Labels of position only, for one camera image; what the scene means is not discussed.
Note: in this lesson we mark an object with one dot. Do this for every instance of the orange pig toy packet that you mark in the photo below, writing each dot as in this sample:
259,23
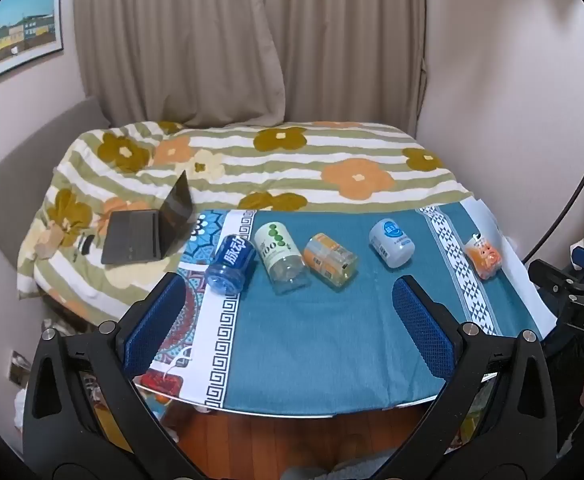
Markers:
484,256

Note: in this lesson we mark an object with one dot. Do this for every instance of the blue patterned tablecloth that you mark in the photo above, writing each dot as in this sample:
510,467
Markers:
322,340

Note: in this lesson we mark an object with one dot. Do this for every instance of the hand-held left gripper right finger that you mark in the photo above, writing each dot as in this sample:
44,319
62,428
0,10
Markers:
422,325

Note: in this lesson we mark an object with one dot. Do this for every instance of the small cardboard piece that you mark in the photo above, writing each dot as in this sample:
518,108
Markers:
49,242

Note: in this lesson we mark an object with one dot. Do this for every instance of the clear cup orange label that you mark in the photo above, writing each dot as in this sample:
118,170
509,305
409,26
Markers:
329,259

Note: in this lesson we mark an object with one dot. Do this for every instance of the pale blue label cup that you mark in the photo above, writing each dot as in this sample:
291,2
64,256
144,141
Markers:
392,242

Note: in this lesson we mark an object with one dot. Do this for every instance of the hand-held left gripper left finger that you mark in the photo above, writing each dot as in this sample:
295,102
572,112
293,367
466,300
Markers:
158,317

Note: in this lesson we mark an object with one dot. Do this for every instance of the wall poster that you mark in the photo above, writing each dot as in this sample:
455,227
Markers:
17,35

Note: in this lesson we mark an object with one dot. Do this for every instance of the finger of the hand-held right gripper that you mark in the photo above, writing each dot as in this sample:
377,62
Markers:
583,260

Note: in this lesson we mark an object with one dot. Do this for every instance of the small black gadget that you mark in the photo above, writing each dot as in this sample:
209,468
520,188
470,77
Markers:
86,245

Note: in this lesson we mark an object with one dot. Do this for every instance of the beige curtain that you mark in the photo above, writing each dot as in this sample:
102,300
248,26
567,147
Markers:
352,40
172,40

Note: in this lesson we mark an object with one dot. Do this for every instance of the clear cup green label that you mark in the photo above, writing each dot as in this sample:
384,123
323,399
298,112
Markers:
279,255

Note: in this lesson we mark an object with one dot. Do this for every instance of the blue label water bottle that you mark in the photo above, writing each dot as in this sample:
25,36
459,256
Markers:
232,262

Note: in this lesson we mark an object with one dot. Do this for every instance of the floral striped blanket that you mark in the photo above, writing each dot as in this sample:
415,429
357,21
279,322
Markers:
282,165

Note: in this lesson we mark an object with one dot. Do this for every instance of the dark grey laptop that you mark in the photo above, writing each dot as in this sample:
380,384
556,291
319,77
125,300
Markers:
134,240

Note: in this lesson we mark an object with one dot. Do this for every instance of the person's grey trouser leg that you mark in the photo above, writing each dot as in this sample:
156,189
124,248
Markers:
337,467

